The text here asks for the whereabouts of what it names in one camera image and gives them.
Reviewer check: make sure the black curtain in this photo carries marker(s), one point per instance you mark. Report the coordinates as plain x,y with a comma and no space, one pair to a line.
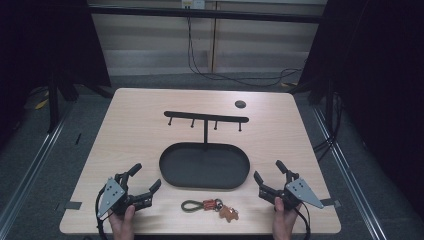
376,83
43,43

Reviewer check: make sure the white wall socket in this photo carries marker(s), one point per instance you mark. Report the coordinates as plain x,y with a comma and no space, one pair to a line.
193,3

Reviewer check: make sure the yellow floor tape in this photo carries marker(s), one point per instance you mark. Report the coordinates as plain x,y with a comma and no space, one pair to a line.
41,104

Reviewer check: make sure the person's left hand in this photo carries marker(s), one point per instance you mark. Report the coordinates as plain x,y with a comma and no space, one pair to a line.
122,226

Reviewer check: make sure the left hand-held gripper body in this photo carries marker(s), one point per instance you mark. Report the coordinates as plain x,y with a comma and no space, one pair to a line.
113,195

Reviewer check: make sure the small black floor tape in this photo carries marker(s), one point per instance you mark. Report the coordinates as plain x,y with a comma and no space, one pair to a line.
78,139

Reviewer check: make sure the black metal crossbar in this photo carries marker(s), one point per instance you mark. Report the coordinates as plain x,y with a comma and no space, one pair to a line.
206,14

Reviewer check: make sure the black metal stand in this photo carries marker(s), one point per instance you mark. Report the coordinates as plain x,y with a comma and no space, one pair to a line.
53,103
330,110

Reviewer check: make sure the person's right hand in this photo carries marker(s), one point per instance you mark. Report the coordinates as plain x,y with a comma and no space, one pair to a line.
283,223

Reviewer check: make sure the grey tape strip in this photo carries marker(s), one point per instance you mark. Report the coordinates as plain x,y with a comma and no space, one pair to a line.
331,202
73,205

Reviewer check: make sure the metal floor rail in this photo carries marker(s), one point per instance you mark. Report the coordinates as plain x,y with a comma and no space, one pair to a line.
30,180
353,186

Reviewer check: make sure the black round table grommet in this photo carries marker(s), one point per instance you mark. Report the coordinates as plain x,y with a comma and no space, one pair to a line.
240,104

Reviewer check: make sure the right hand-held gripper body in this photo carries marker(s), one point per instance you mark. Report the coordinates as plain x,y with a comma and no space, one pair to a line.
301,191

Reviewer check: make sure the black key rack with tray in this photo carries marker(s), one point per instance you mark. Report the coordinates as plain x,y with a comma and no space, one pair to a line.
204,166

